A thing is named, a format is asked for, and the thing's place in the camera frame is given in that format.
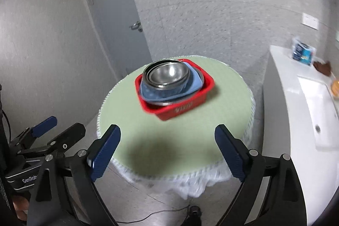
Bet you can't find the person's left hand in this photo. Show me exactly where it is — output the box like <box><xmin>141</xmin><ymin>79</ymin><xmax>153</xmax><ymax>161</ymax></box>
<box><xmin>12</xmin><ymin>195</ymin><xmax>30</xmax><ymax>221</ymax></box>

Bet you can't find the red plastic basin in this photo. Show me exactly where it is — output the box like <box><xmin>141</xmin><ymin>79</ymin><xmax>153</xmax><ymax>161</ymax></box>
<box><xmin>135</xmin><ymin>58</ymin><xmax>215</xmax><ymax>121</ymax></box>

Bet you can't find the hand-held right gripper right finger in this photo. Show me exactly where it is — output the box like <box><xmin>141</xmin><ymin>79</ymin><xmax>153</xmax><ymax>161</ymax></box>
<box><xmin>215</xmin><ymin>124</ymin><xmax>308</xmax><ymax>226</ymax></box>

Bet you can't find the blue tissue pack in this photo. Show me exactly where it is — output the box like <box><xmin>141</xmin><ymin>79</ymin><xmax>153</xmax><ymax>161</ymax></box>
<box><xmin>291</xmin><ymin>37</ymin><xmax>317</xmax><ymax>66</ymax></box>

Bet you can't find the green round table mat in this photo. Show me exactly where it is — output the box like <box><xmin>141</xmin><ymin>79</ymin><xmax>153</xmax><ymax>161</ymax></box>
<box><xmin>98</xmin><ymin>55</ymin><xmax>255</xmax><ymax>179</ymax></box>

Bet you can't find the white sink basin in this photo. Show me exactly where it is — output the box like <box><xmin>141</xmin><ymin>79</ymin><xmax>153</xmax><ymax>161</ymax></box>
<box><xmin>297</xmin><ymin>76</ymin><xmax>339</xmax><ymax>150</ymax></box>

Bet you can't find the brown cloth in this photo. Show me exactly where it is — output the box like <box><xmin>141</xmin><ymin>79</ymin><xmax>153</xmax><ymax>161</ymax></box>
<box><xmin>314</xmin><ymin>60</ymin><xmax>332</xmax><ymax>77</ymax></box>

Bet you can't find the grey door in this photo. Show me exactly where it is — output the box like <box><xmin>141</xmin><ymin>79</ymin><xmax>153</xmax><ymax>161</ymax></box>
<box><xmin>76</xmin><ymin>0</ymin><xmax>153</xmax><ymax>81</ymax></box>

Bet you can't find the door handle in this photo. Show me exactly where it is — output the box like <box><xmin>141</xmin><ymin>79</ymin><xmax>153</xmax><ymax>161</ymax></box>
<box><xmin>129</xmin><ymin>21</ymin><xmax>143</xmax><ymax>33</ymax></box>

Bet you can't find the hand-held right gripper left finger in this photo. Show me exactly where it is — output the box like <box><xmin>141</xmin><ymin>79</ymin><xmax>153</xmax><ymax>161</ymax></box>
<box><xmin>28</xmin><ymin>124</ymin><xmax>122</xmax><ymax>226</ymax></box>

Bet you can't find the light blue plastic bowl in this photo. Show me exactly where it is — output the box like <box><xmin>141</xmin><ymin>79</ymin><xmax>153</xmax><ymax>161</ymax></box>
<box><xmin>140</xmin><ymin>62</ymin><xmax>203</xmax><ymax>103</ymax></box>

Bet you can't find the black floor cable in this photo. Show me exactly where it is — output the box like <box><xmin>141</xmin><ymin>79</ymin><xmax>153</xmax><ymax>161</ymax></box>
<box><xmin>111</xmin><ymin>204</ymin><xmax>192</xmax><ymax>224</ymax></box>

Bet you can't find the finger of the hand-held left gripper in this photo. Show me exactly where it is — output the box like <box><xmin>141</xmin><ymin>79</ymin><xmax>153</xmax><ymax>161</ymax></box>
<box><xmin>17</xmin><ymin>123</ymin><xmax>86</xmax><ymax>159</ymax></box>
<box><xmin>10</xmin><ymin>116</ymin><xmax>58</xmax><ymax>148</ymax></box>

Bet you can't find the white sink counter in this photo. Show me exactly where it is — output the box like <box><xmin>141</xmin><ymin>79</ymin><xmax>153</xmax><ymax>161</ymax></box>
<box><xmin>262</xmin><ymin>45</ymin><xmax>339</xmax><ymax>216</ymax></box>

